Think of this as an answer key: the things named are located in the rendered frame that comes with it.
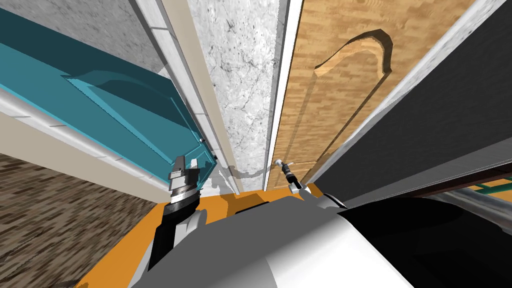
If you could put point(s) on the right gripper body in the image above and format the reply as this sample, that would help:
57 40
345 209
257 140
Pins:
287 170

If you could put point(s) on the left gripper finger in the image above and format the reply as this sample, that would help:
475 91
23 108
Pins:
194 164
179 164

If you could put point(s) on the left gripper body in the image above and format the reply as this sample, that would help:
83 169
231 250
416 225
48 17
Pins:
182 180

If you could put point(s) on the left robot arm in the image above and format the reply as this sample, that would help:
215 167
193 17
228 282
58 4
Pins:
168 230

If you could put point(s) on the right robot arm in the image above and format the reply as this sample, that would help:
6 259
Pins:
424 244

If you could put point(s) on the pale round door knob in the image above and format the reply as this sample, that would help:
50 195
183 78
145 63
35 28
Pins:
277 162

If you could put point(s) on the teal panelled door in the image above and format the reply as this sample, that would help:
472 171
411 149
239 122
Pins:
132 116

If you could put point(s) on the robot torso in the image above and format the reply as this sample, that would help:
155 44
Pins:
256 244

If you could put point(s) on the light wooden panelled door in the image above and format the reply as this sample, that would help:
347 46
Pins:
340 92

